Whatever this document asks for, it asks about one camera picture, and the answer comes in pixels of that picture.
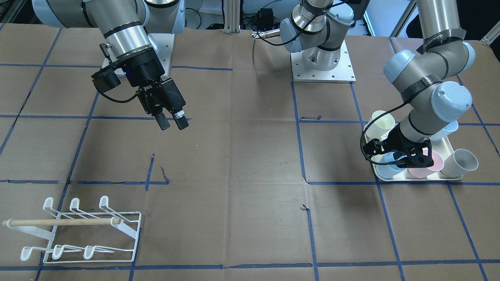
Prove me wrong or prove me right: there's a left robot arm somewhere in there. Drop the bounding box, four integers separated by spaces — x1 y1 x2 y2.
280 0 475 168

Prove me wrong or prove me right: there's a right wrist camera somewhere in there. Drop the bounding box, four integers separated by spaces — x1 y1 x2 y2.
91 65 121 93

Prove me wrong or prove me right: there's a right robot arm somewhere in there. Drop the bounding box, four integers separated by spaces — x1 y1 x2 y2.
32 0 189 130

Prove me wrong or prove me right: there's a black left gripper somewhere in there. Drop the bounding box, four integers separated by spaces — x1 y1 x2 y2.
365 125 434 168

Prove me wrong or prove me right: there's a light blue plastic cup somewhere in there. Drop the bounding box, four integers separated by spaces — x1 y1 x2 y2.
375 152 407 180

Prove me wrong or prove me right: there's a grey plastic cup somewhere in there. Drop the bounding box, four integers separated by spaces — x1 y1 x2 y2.
441 149 479 178

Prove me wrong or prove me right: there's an aluminium frame post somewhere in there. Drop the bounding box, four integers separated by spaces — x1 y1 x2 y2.
221 0 242 34

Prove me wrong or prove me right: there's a pink plastic cup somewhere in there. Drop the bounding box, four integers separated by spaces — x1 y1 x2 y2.
407 150 445 179

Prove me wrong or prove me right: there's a pale cream plastic cup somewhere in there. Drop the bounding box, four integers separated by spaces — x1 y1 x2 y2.
362 114 395 140

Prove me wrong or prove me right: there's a white wire cup rack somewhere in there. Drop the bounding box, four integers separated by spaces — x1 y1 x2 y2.
8 196 142 264

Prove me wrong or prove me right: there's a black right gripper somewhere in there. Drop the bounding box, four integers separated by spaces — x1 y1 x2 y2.
125 49 189 130

